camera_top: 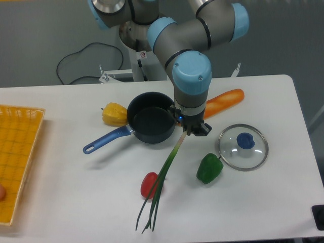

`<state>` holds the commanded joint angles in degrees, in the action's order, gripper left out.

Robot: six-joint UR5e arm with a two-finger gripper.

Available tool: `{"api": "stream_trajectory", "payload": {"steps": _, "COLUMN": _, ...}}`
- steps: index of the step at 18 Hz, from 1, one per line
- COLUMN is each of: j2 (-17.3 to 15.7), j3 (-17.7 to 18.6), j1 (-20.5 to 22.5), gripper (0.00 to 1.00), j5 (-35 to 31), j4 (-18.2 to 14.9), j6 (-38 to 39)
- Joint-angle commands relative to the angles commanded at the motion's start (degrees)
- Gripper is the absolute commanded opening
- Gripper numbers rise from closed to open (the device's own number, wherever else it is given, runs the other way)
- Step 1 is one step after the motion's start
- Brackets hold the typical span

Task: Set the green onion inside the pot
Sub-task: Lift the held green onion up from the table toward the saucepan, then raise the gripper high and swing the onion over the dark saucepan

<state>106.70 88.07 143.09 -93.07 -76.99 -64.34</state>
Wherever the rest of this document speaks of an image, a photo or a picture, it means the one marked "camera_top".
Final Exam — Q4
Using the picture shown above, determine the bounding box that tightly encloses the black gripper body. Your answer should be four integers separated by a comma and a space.
170, 105, 205, 134

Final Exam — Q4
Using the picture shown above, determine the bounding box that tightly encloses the dark pot blue handle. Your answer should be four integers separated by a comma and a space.
83, 92, 176, 154

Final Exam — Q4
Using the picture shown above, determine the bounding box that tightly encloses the yellow bell pepper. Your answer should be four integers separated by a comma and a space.
102, 102, 128, 127

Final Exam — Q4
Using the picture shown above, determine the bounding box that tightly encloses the orange baguette bread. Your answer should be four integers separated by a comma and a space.
176, 88, 245, 127

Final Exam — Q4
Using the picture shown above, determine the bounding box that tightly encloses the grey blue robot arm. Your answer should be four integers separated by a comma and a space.
88, 1, 250, 136

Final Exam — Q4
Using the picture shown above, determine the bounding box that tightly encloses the red bell pepper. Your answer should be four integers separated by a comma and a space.
140, 172, 161, 199

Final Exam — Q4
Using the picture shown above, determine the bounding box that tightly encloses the black cable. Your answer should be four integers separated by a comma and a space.
56, 42, 125, 85

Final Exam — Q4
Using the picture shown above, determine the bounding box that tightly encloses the glass lid blue knob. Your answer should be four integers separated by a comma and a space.
217, 124, 269, 172

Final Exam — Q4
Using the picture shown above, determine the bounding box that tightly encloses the yellow woven basket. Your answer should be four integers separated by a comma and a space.
1, 105, 45, 226

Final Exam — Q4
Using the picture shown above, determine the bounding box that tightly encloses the green bell pepper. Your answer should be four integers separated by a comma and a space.
196, 153, 224, 184

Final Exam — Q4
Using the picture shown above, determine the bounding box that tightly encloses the peach object in basket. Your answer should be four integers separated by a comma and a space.
0, 184, 6, 201

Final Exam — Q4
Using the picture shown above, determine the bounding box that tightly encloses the black object table corner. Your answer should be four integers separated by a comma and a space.
311, 205, 324, 231

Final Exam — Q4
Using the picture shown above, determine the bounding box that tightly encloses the green onion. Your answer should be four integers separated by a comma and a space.
135, 131, 187, 234

